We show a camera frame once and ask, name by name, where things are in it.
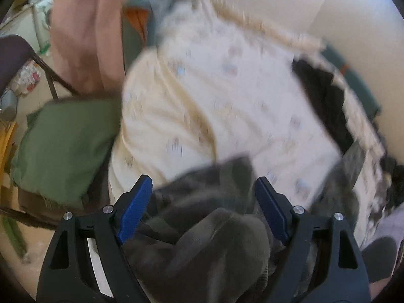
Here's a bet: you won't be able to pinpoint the person's lilac clothing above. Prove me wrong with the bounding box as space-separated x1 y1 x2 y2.
369 205 404 250

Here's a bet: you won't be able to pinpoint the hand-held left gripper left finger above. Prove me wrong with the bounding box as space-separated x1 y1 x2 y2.
36 174 154 303

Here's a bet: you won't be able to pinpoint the dark folding chair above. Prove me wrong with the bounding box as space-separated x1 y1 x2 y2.
0 35 81 123

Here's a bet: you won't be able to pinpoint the black garment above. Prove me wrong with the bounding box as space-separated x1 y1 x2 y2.
292 58 354 152

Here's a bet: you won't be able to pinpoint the white bear-print duvet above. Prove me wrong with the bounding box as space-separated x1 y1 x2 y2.
107 0 398 247

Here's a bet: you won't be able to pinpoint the camouflage pants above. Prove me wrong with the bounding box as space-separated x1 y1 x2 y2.
121 140 368 303

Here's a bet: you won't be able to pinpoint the grey sock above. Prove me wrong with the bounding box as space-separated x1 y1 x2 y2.
361 237 399 283

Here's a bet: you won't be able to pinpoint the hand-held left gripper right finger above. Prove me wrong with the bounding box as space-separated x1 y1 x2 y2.
254 176 371 303

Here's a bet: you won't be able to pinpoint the pink curtain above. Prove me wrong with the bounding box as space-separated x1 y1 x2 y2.
50 0 177 95

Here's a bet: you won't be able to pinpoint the teal air mattress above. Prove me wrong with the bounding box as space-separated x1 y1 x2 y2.
121 0 382 119

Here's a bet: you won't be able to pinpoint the green cushion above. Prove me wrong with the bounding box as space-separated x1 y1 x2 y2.
11 99 122 210

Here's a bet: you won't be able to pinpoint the beige pillow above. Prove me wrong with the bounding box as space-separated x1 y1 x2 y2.
196 0 325 51

